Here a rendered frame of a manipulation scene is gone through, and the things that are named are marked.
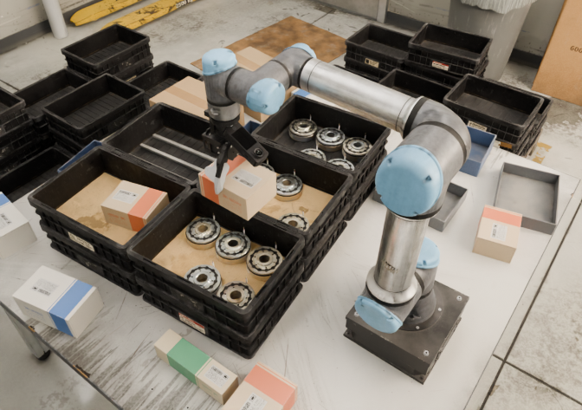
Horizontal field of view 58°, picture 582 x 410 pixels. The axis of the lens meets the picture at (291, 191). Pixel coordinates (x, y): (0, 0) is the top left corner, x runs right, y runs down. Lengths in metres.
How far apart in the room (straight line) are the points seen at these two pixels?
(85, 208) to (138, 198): 0.21
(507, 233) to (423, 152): 0.91
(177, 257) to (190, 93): 0.82
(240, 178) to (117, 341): 0.59
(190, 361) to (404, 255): 0.65
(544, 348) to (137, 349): 1.71
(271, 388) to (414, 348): 0.38
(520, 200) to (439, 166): 1.13
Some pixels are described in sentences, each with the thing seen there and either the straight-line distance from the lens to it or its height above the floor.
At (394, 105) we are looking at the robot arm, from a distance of 1.09.
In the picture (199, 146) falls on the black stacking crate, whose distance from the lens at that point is 1.95.
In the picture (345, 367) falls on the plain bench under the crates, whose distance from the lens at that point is 1.51.
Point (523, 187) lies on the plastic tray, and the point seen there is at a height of 0.70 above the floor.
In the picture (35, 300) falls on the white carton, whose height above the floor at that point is 0.79.
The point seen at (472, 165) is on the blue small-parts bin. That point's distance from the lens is 2.08.
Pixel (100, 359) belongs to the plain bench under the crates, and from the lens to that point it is 1.60.
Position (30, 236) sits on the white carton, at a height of 0.73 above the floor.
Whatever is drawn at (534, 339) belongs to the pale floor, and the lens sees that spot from 2.59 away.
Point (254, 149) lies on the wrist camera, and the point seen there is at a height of 1.24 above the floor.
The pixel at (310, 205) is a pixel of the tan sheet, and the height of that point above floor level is 0.83.
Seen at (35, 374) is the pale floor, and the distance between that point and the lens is 2.51.
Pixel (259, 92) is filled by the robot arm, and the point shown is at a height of 1.43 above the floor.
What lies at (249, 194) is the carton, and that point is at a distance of 1.31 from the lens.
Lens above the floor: 2.03
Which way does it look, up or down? 43 degrees down
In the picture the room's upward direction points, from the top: straight up
